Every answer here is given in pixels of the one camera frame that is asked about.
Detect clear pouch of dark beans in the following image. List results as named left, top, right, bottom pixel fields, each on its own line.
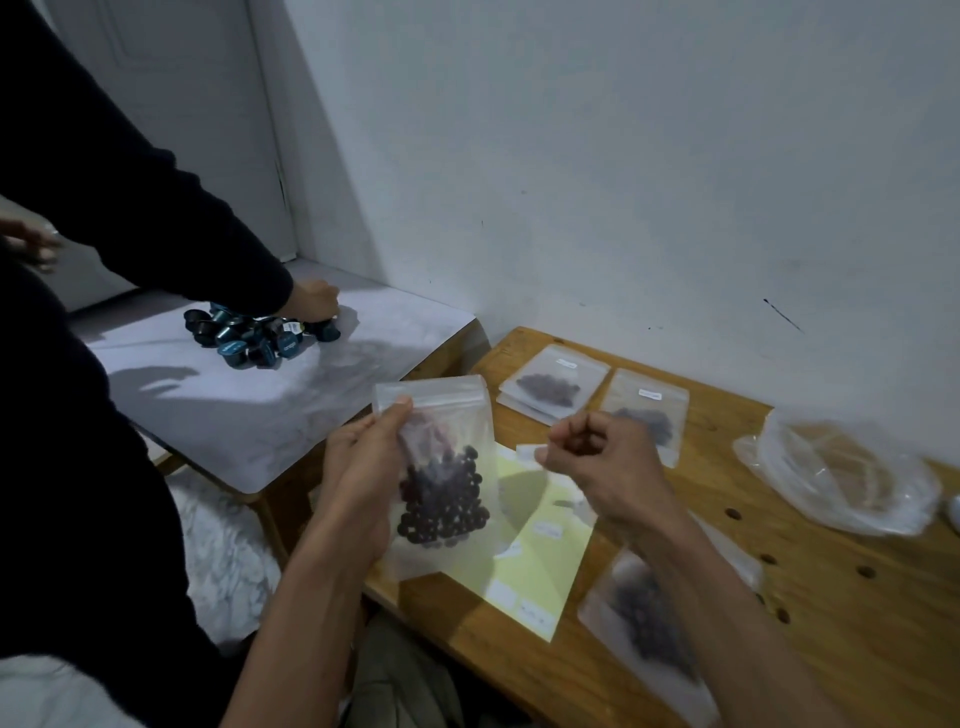
left=498, top=343, right=612, bottom=421
left=598, top=367, right=690, bottom=470
left=495, top=391, right=556, bottom=429
left=372, top=375, right=502, bottom=582
left=577, top=513, right=765, bottom=728

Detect pile of blue coffee capsules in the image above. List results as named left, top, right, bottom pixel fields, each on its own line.
left=183, top=302, right=342, bottom=372

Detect person's grey trousers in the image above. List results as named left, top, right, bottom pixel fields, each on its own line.
left=341, top=611, right=541, bottom=728

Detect person's right forearm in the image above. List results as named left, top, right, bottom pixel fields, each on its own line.
left=600, top=491, right=852, bottom=728

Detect stack of clear plastic bags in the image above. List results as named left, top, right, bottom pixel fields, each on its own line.
left=732, top=407, right=944, bottom=538

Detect white door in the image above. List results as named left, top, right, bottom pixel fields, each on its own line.
left=33, top=0, right=300, bottom=312

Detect person's left hand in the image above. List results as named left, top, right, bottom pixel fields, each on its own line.
left=318, top=396, right=415, bottom=560

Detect white fluffy rug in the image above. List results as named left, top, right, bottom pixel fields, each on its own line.
left=166, top=472, right=282, bottom=648

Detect person's left forearm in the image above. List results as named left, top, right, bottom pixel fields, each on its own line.
left=221, top=525, right=387, bottom=728

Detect person's right hand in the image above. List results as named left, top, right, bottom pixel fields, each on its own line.
left=534, top=409, right=678, bottom=538

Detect yellow sheet of label stickers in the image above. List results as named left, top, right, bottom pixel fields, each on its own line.
left=442, top=442, right=599, bottom=645

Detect white-top wooden side table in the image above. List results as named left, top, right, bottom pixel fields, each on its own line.
left=71, top=258, right=481, bottom=564

